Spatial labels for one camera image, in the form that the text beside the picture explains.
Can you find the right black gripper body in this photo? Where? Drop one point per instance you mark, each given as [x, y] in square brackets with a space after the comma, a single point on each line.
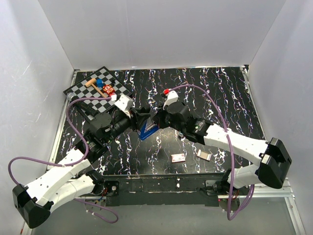
[176, 127]

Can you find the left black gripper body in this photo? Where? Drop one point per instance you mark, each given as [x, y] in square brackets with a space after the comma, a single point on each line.
[121, 122]

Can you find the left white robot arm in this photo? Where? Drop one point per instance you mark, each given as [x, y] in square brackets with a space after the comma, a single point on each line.
[66, 181]

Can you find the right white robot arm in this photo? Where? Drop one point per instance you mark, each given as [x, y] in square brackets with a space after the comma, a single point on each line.
[270, 160]

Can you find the red white staple box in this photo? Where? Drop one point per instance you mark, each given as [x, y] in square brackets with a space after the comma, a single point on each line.
[178, 158]

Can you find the checkered chess board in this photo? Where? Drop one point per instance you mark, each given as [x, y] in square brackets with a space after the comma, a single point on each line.
[108, 78]

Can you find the blue toy block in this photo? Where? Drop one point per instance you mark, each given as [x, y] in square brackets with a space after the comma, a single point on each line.
[99, 83]

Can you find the open staple box tray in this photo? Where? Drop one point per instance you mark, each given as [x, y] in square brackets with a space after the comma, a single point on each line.
[204, 155]

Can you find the wooden toy mallet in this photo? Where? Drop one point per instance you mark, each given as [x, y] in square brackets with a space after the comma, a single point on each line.
[91, 83]

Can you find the black cylinder silver cap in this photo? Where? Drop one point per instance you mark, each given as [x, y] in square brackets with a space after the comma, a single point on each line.
[72, 97]

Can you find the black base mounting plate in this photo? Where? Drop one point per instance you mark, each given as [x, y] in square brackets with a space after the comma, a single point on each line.
[158, 189]

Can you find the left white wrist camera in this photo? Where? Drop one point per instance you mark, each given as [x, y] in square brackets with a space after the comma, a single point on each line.
[124, 103]

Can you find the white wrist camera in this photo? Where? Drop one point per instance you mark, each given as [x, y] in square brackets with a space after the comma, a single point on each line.
[124, 103]
[169, 97]

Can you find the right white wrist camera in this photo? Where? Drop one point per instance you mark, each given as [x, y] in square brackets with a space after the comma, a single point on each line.
[169, 97]

